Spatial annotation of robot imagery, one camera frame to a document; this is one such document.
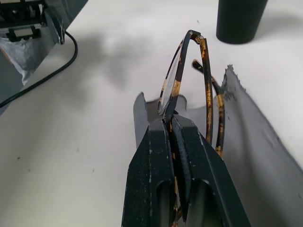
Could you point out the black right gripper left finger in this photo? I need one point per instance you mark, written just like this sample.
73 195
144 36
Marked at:
146 177

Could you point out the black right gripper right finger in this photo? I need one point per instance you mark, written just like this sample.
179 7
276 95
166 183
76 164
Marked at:
208 189

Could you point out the tortoiseshell round eyeglasses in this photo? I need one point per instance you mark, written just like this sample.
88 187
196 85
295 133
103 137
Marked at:
207 94

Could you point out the empty black cup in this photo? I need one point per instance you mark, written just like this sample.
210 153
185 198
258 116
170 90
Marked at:
239 21

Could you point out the black device with white label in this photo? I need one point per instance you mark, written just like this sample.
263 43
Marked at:
23 14

